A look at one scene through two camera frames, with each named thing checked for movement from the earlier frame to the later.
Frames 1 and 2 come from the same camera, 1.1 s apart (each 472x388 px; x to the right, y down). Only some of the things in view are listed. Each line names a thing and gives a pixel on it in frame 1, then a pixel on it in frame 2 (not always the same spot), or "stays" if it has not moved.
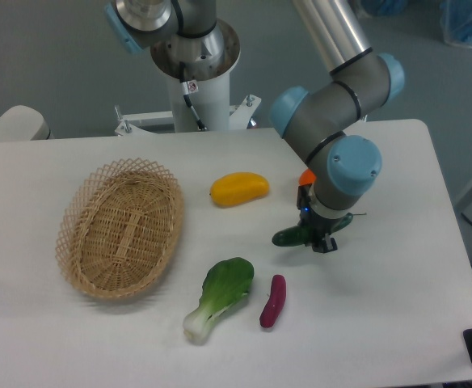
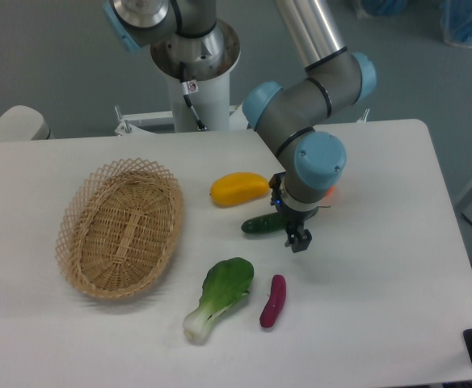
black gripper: [321, 228] to [299, 238]
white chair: [18, 123] stays
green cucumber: [298, 235] to [268, 223]
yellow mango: [237, 188] stays
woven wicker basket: [119, 227] stays
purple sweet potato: [276, 302] stays
